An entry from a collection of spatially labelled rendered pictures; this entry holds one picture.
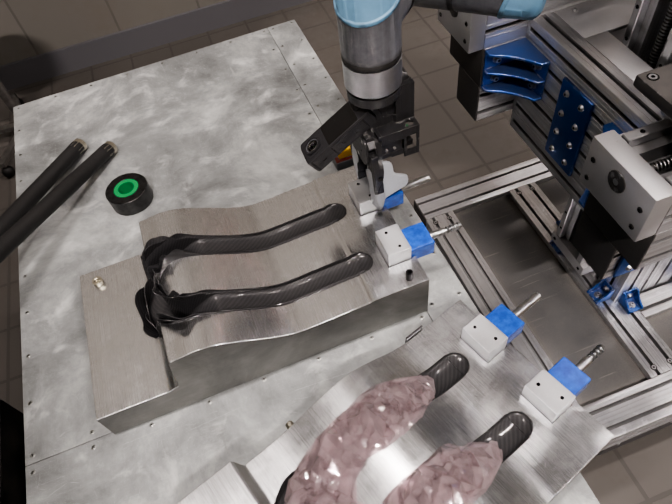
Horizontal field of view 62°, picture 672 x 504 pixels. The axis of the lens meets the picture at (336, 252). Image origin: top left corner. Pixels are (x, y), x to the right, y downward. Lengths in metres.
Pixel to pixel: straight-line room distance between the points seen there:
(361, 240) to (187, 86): 0.67
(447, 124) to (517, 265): 0.88
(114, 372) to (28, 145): 0.68
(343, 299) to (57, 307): 0.51
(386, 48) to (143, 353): 0.54
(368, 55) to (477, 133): 1.67
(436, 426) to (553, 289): 0.98
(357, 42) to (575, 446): 0.55
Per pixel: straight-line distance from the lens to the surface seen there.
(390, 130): 0.79
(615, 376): 1.57
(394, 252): 0.81
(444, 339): 0.81
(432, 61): 2.70
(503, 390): 0.79
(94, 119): 1.39
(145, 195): 1.12
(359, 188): 0.89
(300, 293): 0.83
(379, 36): 0.68
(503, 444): 0.77
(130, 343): 0.89
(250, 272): 0.85
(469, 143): 2.30
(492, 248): 1.71
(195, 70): 1.42
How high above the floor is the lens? 1.57
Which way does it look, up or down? 53 degrees down
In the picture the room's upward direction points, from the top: 10 degrees counter-clockwise
